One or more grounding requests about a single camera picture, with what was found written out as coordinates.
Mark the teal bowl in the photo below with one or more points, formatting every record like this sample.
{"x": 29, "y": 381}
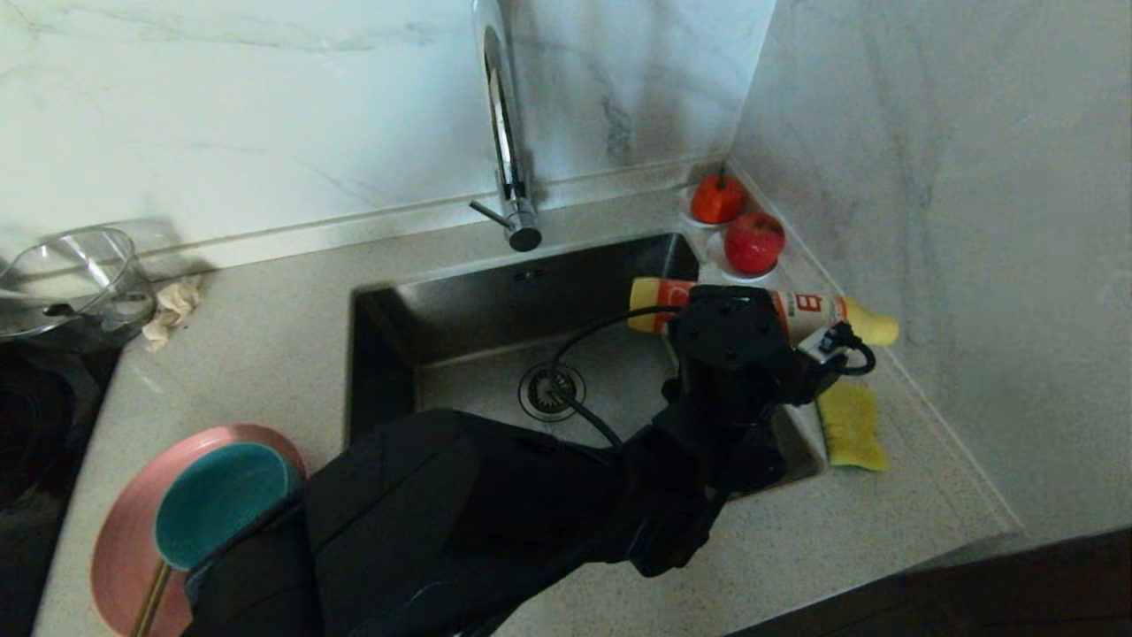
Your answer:
{"x": 217, "y": 500}

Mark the chrome kitchen faucet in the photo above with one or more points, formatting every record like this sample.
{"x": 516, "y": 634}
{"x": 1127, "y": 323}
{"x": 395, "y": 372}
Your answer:
{"x": 511, "y": 168}

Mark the clear glass jug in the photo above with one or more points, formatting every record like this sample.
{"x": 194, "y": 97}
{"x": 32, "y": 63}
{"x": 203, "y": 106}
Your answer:
{"x": 80, "y": 279}

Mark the red tomato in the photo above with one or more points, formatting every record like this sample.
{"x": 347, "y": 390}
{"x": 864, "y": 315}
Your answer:
{"x": 716, "y": 200}

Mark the pink plate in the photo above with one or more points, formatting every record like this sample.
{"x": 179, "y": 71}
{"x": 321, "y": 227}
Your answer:
{"x": 119, "y": 548}

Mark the crumpled beige tissue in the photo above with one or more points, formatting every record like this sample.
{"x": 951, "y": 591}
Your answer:
{"x": 175, "y": 305}

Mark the orange detergent bottle yellow cap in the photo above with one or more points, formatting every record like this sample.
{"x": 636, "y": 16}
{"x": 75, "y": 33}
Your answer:
{"x": 650, "y": 301}

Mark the red apple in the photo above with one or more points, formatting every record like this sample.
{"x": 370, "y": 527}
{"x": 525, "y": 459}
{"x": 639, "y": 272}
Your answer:
{"x": 753, "y": 242}

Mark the black stove cooktop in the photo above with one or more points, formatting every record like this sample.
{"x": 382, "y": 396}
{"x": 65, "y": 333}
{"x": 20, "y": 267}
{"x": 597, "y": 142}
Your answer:
{"x": 40, "y": 442}

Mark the stainless steel sink basin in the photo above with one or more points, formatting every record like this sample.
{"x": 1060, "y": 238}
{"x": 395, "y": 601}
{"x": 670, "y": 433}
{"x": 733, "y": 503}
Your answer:
{"x": 460, "y": 327}

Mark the yellow sponge green backing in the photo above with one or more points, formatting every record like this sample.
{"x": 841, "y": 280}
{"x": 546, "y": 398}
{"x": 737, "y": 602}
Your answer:
{"x": 851, "y": 429}

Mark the small white dish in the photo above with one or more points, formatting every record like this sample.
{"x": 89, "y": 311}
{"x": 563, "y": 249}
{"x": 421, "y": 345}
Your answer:
{"x": 682, "y": 209}
{"x": 717, "y": 264}

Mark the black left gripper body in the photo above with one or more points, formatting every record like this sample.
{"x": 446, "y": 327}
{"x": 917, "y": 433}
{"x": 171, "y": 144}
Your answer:
{"x": 730, "y": 354}

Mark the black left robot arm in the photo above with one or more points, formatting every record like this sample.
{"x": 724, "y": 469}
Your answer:
{"x": 442, "y": 522}

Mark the round metal drain strainer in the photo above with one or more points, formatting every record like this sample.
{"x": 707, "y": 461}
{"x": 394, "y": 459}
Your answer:
{"x": 544, "y": 389}

